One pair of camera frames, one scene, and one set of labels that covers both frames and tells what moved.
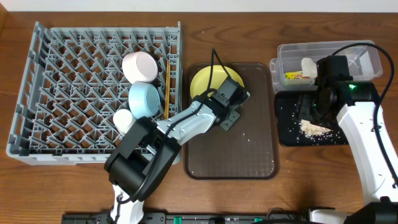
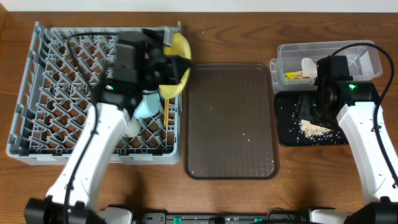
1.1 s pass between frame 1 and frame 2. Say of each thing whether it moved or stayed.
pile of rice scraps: stayed
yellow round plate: moved
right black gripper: stayed
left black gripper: moved
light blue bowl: stayed
